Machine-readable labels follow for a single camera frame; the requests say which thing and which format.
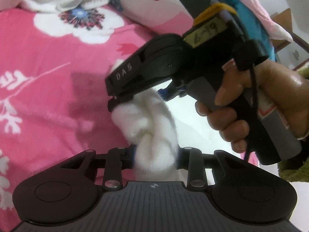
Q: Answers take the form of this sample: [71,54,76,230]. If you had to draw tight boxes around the cream deer sweater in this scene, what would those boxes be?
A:
[112,89,249,182]

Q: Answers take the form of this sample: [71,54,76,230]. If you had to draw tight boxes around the person's right hand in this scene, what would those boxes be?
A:
[195,60,308,154]

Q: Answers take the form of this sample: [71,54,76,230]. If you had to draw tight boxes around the pink floral bed sheet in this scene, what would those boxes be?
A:
[0,3,260,231]

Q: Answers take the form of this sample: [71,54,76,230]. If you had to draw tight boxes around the pink patterned duvet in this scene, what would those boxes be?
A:
[107,0,294,42]

